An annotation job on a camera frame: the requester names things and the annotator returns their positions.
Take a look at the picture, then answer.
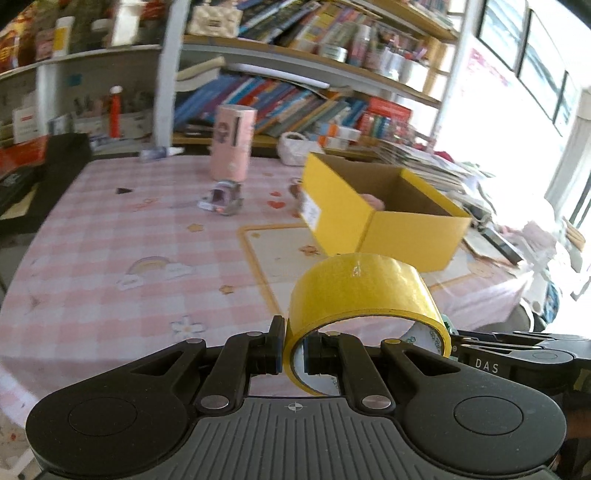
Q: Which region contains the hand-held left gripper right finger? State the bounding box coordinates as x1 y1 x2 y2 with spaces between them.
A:
304 331 463 412

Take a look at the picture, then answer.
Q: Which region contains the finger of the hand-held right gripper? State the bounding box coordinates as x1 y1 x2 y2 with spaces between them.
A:
451 329 591 354

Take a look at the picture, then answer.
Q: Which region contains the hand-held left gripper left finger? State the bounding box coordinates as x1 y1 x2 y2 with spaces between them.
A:
131 316 286 415

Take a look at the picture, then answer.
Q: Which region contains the yellow tape roll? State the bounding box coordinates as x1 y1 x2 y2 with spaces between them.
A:
285 253 452 397

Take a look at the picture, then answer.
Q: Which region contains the yellow cardboard box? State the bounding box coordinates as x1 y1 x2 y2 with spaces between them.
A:
298 152 472 272

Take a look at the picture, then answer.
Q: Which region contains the black phone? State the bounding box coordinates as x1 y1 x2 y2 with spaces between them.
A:
480 228 525 265

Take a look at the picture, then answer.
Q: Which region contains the small purple toy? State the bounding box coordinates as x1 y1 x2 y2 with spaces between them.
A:
198 180 243 217

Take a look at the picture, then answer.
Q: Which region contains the stack of notebooks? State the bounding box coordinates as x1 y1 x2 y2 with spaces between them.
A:
369 138 491 195

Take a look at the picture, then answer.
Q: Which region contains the white woven basket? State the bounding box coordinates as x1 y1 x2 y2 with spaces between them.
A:
277 131 319 166

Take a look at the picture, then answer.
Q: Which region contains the pink cylindrical container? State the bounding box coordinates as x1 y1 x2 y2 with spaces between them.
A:
210 105 257 182

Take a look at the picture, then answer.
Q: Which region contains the row of leaning books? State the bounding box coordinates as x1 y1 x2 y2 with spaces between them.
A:
173 74 370 139

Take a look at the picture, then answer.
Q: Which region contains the thick red dictionary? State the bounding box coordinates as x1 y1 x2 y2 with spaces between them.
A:
367 97 413 121

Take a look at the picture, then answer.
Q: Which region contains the white bookshelf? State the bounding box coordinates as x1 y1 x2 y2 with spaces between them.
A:
152 0 468 155

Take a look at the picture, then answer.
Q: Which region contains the black chair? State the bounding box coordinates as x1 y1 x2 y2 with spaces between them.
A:
0 133 92 234

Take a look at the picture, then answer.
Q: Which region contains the red bottle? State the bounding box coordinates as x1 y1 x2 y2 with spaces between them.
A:
107 85 124 139

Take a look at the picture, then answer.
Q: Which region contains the white pen container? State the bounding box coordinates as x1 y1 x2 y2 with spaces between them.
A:
399 58 428 85

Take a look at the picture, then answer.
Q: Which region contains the window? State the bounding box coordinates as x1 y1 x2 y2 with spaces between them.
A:
475 0 591 139

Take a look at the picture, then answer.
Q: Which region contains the silver round tin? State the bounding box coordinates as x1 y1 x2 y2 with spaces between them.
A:
318 44 348 64

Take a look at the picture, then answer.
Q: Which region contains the red flat box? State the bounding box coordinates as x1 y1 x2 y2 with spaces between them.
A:
0 137 49 172

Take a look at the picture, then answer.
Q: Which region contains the row of tall picture books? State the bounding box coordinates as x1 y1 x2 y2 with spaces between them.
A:
238 0 384 47

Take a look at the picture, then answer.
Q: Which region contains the white side shelf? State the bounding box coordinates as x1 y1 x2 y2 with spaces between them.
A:
0 44 163 149

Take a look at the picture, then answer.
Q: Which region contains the white bottle yellow label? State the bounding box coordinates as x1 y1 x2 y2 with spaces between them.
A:
53 16 75 58

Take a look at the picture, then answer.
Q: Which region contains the wall poster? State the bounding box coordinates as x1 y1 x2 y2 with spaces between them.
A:
466 46 509 89

